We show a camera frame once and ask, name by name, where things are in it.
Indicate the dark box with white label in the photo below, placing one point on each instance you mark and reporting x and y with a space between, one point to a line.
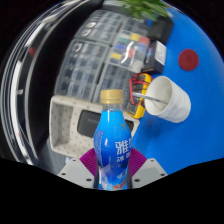
156 56

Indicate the green potted plant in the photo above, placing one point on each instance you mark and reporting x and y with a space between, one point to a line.
146 8

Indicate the black flat case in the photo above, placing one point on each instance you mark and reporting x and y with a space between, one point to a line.
161 28

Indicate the yellow multimeter with red leads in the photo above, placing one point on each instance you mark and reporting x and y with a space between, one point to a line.
138 106

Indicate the grey small-parts drawer cabinet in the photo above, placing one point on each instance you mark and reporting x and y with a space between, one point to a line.
81 70
100 26
136 26
111 80

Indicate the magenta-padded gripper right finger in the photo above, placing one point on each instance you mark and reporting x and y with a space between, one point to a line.
148 170

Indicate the clear box with coloured parts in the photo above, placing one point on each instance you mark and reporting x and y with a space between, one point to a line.
128 50

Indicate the black rounded speaker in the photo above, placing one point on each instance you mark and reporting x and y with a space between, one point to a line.
86 123

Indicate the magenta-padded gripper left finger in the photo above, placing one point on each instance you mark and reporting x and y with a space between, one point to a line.
76 171

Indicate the blue drink bottle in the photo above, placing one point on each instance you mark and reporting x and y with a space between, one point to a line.
111 143

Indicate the flat round red coaster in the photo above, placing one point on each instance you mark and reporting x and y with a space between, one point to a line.
188 60

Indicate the white faceted cup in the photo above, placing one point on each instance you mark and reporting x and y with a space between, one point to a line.
176 103

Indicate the metal stirring rod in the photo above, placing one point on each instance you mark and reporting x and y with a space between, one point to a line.
146 97

